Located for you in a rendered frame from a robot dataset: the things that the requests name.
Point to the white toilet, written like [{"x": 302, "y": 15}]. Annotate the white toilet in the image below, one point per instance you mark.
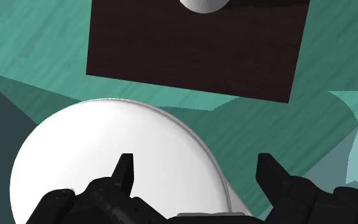
[{"x": 104, "y": 149}]

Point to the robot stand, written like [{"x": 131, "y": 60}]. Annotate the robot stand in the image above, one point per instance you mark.
[{"x": 194, "y": 49}]

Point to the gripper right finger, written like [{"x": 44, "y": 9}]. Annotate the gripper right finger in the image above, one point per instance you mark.
[{"x": 293, "y": 195}]

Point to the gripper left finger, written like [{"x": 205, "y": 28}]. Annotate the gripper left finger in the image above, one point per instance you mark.
[{"x": 116, "y": 192}]

